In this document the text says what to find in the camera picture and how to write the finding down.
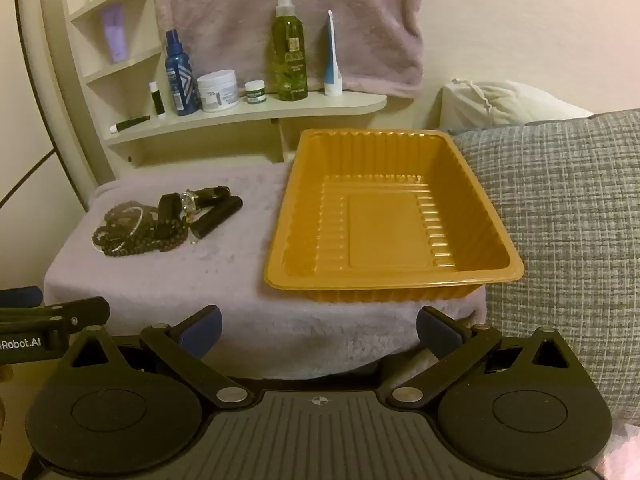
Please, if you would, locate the cream corner shelf unit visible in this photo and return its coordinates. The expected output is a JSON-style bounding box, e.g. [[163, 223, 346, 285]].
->
[[37, 0, 388, 181]]

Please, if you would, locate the purple tube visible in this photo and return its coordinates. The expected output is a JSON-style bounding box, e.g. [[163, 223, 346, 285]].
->
[[99, 3, 129, 64]]

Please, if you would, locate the white pillow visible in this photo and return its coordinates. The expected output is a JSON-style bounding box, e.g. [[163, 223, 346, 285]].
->
[[440, 79, 596, 136]]

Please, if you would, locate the fleece blanket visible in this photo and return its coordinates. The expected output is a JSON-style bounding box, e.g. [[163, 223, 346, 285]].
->
[[42, 162, 488, 381]]

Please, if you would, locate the grey bead necklace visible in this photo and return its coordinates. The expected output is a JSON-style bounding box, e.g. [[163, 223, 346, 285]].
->
[[104, 201, 158, 228]]

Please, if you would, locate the white and blue tube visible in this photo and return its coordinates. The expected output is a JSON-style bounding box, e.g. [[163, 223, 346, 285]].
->
[[323, 10, 343, 97]]

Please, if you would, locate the blue spray bottle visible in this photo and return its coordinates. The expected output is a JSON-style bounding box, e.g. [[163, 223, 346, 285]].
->
[[165, 29, 199, 117]]

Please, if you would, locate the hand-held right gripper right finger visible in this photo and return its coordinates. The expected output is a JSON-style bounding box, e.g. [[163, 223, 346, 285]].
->
[[390, 306, 573, 407]]

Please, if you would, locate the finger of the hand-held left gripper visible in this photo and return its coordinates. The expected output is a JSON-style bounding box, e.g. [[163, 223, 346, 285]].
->
[[0, 285, 43, 309], [0, 296, 111, 333]]

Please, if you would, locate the yellow plastic tray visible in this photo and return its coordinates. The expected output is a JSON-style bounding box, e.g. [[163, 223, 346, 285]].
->
[[263, 128, 526, 305]]

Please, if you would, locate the green spray bottle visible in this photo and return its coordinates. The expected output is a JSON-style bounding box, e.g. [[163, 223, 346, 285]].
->
[[271, 0, 309, 102]]

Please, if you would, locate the black cylindrical case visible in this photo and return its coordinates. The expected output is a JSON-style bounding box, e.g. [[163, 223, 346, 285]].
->
[[190, 196, 244, 240]]

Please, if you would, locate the black cosmetic pencil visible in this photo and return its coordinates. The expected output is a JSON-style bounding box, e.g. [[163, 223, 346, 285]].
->
[[110, 115, 151, 134]]

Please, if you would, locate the grey woven pillow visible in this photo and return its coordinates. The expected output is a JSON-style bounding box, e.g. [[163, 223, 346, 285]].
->
[[452, 110, 640, 428]]

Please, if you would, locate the hanging pink towel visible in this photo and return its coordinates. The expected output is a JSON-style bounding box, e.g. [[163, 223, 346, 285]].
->
[[150, 0, 425, 98]]

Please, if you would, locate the black strap wristwatch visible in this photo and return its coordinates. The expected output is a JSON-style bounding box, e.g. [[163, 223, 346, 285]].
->
[[159, 187, 232, 226]]

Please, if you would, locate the white and black lip balm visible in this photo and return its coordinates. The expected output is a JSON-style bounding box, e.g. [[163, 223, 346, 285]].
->
[[148, 81, 166, 119]]

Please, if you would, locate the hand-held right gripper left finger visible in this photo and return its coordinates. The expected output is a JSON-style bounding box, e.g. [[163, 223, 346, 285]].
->
[[62, 305, 251, 407]]

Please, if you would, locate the white cream jar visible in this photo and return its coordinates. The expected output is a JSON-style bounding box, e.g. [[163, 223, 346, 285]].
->
[[196, 69, 239, 113]]

